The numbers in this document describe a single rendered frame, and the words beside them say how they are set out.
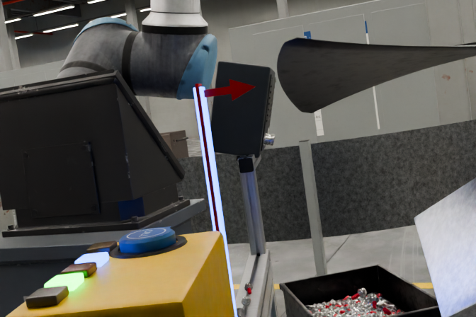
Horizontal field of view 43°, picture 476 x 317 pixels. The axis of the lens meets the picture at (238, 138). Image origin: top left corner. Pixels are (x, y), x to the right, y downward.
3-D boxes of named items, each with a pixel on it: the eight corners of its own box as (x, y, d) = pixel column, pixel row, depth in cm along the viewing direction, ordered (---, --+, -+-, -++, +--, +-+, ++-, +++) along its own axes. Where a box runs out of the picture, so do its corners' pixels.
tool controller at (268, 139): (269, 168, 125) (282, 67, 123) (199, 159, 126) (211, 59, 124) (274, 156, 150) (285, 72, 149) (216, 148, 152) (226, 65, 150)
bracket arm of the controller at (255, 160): (254, 172, 119) (252, 156, 119) (239, 173, 120) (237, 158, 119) (261, 158, 143) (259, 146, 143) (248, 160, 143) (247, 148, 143)
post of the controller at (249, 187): (265, 254, 120) (252, 156, 119) (251, 255, 121) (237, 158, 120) (266, 250, 123) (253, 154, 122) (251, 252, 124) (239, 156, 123)
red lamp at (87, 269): (88, 278, 37) (87, 269, 37) (60, 281, 37) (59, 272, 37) (98, 269, 39) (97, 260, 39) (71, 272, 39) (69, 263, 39)
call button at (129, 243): (171, 259, 41) (167, 234, 41) (114, 265, 42) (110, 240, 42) (182, 244, 45) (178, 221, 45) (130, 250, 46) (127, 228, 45)
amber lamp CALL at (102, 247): (110, 254, 43) (110, 246, 43) (86, 257, 43) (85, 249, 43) (118, 248, 45) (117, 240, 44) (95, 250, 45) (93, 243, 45)
